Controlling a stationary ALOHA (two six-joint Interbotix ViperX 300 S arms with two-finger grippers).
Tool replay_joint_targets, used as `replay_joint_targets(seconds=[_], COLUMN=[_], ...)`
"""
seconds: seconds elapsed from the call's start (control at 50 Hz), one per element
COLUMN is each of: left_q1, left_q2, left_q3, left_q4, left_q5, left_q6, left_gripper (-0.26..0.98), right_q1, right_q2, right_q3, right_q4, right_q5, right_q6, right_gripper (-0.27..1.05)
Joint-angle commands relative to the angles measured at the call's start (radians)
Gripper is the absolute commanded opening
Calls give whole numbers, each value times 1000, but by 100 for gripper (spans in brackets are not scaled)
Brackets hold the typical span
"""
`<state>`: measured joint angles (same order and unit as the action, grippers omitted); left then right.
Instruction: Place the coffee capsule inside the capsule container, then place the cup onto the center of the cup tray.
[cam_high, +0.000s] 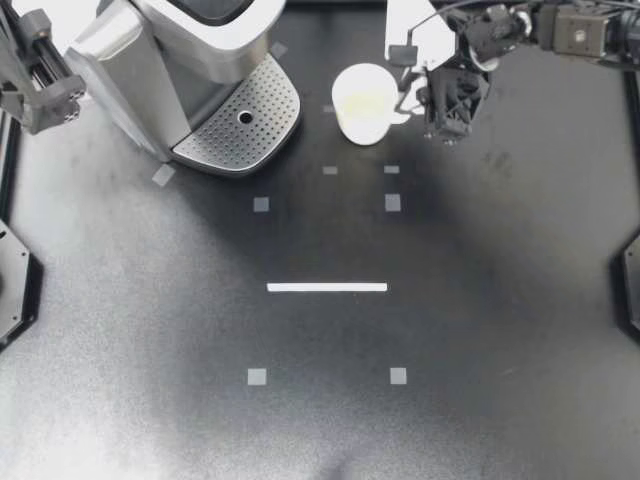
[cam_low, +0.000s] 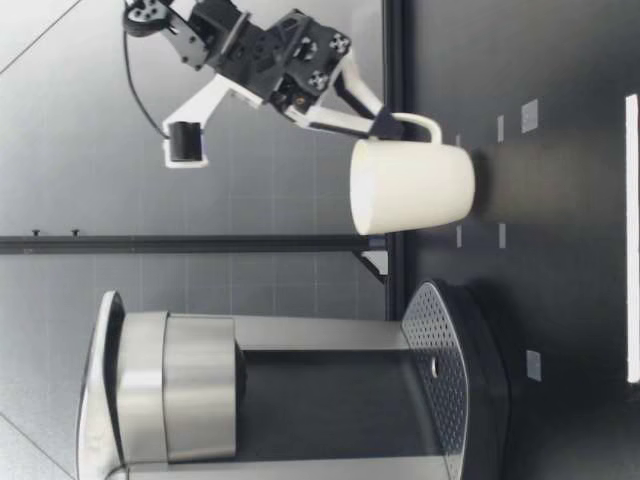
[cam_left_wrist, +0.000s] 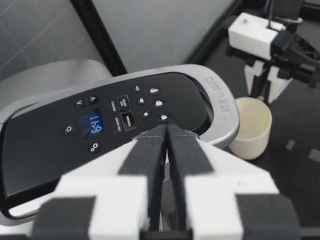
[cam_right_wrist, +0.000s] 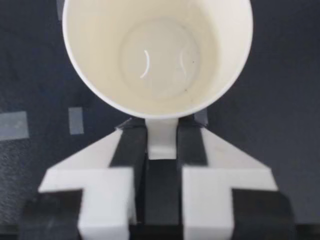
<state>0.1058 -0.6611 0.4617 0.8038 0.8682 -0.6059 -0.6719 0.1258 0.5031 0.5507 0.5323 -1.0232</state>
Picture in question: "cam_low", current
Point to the silver coffee machine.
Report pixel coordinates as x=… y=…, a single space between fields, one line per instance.
x=320 y=395

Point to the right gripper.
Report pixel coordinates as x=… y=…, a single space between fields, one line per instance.
x=280 y=60

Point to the black frame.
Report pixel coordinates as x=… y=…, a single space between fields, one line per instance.
x=397 y=210

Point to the white mug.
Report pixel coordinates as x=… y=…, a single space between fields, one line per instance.
x=415 y=185

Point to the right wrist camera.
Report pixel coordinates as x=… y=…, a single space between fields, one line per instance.
x=185 y=142

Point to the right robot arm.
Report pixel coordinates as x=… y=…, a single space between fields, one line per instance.
x=192 y=37

